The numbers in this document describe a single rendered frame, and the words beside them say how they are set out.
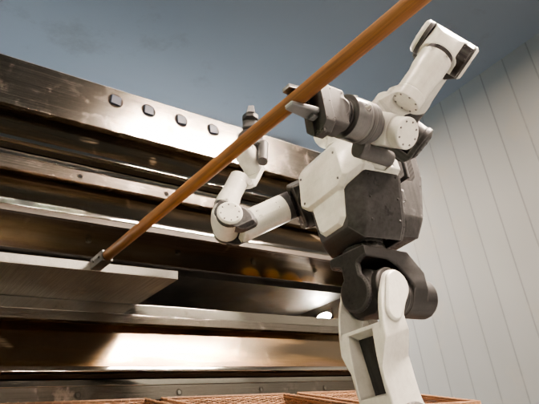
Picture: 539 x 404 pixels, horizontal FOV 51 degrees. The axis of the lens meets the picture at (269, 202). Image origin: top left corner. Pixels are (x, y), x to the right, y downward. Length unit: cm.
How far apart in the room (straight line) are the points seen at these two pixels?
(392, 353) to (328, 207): 42
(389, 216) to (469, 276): 298
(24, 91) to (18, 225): 58
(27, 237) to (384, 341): 121
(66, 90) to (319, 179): 120
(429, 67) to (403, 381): 73
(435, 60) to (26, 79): 159
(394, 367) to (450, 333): 316
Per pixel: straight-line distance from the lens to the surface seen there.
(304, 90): 101
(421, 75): 123
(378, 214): 151
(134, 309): 211
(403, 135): 115
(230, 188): 176
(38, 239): 204
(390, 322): 142
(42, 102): 232
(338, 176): 151
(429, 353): 471
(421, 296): 160
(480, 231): 446
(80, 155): 220
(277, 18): 376
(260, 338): 241
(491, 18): 428
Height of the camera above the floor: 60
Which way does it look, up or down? 25 degrees up
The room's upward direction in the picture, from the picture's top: 8 degrees counter-clockwise
